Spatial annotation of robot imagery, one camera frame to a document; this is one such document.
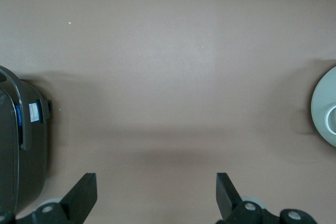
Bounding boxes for black rice cooker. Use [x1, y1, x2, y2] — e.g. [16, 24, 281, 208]
[0, 65, 53, 219]

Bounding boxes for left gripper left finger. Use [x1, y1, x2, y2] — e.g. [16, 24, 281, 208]
[0, 173, 98, 224]

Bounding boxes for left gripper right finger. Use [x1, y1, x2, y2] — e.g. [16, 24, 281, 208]
[215, 173, 320, 224]

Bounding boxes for glass pot lid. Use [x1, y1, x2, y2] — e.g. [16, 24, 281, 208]
[310, 66, 336, 148]

